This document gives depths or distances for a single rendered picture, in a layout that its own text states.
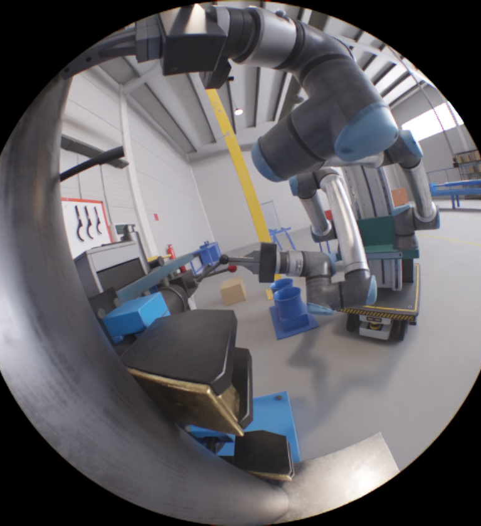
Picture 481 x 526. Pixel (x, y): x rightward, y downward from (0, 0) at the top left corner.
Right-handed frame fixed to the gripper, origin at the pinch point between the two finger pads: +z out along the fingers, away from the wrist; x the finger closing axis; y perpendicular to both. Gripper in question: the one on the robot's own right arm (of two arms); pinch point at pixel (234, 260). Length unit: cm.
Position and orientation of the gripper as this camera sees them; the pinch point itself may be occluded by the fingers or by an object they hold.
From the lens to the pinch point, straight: 59.1
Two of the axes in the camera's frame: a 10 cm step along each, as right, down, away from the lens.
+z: -10.0, -0.4, 0.3
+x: -0.4, 9.8, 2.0
